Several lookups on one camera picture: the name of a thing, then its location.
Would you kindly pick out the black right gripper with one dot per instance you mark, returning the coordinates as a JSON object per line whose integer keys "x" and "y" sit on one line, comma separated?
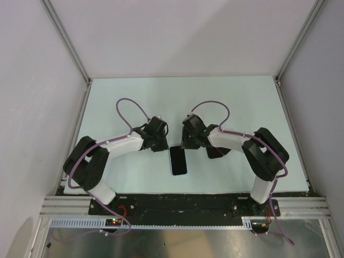
{"x": 185, "y": 144}

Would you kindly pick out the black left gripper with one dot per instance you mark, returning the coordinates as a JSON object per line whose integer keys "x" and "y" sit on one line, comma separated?
{"x": 163, "y": 145}

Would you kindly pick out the pink-edged black phone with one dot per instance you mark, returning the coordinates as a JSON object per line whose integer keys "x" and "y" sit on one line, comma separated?
{"x": 216, "y": 152}

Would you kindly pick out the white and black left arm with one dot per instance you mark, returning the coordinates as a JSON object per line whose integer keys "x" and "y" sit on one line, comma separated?
{"x": 86, "y": 163}

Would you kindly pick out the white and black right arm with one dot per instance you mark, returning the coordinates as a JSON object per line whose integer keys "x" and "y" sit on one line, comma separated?
{"x": 265, "y": 155}

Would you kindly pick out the left circuit board with leds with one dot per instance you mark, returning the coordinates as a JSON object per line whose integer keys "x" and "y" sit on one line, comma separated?
{"x": 113, "y": 222}

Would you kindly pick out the right circuit board with wires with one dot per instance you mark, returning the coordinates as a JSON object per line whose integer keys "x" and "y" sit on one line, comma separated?
{"x": 261, "y": 227}

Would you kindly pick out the grey slotted cable duct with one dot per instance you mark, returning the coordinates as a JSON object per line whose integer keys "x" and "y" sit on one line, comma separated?
{"x": 102, "y": 223}

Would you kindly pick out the right aluminium frame post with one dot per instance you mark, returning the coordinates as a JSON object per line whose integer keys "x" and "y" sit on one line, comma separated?
{"x": 300, "y": 38}

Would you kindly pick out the aluminium frame post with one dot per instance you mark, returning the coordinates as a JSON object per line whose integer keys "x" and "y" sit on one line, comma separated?
{"x": 62, "y": 33}
{"x": 300, "y": 38}

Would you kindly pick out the aluminium front frame rail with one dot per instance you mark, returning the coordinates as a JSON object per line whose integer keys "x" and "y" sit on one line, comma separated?
{"x": 298, "y": 207}

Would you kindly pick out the left aluminium frame post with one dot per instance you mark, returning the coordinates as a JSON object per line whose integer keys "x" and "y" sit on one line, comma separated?
{"x": 62, "y": 33}

